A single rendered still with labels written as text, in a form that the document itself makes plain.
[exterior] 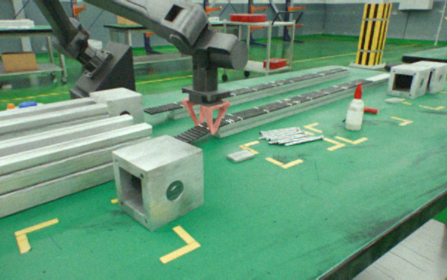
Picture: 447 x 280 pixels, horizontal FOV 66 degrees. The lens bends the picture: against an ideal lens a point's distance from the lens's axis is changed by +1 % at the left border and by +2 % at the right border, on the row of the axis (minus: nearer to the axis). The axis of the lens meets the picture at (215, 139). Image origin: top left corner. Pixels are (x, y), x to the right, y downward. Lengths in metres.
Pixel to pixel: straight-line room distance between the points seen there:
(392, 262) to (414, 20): 11.14
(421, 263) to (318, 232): 1.00
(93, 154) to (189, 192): 0.19
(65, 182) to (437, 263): 1.28
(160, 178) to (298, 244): 0.20
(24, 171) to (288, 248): 0.40
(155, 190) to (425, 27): 11.87
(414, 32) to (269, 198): 11.81
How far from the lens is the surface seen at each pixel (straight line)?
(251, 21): 4.86
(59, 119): 0.77
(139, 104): 0.84
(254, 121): 0.89
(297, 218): 0.53
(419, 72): 1.31
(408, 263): 1.46
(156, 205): 0.48
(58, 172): 0.59
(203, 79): 0.73
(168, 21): 0.72
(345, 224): 0.54
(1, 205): 0.59
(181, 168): 0.48
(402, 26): 12.44
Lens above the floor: 1.07
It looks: 22 degrees down
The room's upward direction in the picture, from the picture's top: straight up
